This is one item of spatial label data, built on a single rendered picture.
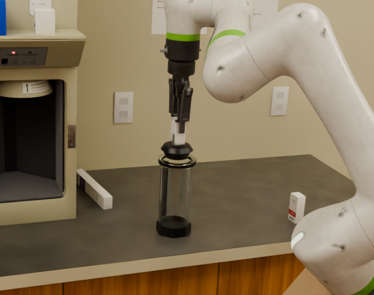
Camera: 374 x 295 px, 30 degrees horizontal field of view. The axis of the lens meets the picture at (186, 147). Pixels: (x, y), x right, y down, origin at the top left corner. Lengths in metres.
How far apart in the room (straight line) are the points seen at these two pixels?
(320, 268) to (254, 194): 0.97
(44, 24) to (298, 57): 0.74
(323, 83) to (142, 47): 1.19
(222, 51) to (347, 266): 0.50
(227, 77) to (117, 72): 1.10
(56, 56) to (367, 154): 0.90
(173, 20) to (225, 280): 0.76
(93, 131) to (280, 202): 0.71
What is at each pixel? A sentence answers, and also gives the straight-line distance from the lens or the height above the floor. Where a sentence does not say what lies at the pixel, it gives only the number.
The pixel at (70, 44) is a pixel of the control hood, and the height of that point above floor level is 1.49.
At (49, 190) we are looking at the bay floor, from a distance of 2.13.
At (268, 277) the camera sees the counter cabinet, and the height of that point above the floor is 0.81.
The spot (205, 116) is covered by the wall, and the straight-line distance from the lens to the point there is 2.62.
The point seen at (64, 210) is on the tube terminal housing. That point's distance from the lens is 2.11.
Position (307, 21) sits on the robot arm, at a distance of 1.39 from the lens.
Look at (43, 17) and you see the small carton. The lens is 1.86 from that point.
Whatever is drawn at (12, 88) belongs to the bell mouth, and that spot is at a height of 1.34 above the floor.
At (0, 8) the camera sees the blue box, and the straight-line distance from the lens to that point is 1.81.
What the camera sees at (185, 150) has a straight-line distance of 1.93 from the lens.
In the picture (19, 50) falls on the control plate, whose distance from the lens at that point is 1.86.
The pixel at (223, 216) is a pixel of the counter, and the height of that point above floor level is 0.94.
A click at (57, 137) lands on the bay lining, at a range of 2.13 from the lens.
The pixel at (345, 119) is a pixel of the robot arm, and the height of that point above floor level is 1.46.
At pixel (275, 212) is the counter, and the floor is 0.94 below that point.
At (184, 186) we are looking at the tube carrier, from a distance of 1.96.
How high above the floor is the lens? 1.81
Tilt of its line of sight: 18 degrees down
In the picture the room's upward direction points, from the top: 3 degrees clockwise
